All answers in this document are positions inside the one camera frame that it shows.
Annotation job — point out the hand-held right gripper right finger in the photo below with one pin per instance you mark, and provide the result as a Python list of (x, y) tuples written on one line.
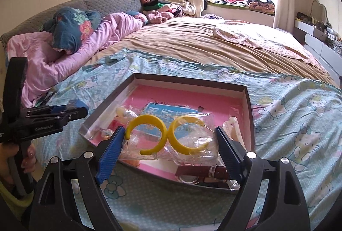
[(227, 153)]

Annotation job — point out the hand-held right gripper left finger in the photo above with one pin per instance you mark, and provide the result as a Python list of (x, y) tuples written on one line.
[(111, 153)]

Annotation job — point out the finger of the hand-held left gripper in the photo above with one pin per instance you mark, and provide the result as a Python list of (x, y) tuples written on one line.
[(74, 107), (61, 117)]

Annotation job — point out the white hair claw clip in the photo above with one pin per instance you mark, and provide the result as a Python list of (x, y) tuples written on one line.
[(235, 129)]

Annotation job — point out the bagged pearl earrings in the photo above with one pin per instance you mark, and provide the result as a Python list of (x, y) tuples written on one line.
[(121, 112)]

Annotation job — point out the shallow grey cardboard box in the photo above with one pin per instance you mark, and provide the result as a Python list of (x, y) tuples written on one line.
[(247, 113)]

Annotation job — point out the bagged yellow hoop earrings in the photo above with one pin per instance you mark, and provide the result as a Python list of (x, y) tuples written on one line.
[(144, 120)]

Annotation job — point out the person's left forearm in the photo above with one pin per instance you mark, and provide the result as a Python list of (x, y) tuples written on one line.
[(13, 199)]

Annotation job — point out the person's left hand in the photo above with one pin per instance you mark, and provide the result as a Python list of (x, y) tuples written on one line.
[(29, 159)]

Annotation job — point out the pink book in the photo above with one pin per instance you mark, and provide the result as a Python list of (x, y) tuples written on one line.
[(213, 105)]

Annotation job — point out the pink quilt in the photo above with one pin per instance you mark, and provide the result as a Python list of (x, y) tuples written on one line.
[(40, 65)]

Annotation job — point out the cartoon print blue blanket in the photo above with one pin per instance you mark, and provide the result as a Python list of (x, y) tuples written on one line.
[(288, 119)]

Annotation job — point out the blue floral pillow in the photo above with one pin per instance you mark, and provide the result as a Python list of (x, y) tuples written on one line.
[(72, 28)]

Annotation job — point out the grey quilted headboard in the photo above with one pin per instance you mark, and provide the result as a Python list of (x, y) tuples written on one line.
[(34, 14)]

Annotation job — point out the tan bedsheet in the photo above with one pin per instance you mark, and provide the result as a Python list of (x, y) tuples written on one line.
[(187, 44)]

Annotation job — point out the pink fuzzy garment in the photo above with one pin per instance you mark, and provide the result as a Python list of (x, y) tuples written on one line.
[(160, 17)]

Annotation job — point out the pile of clothes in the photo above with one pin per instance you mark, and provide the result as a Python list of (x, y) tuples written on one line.
[(171, 5)]

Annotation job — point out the white dresser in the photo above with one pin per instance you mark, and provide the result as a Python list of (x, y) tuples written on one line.
[(318, 41)]

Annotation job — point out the clothes on windowsill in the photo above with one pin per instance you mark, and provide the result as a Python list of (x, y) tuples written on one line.
[(253, 2)]

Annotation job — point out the wavy edge mirror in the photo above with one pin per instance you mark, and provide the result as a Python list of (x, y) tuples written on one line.
[(318, 12)]

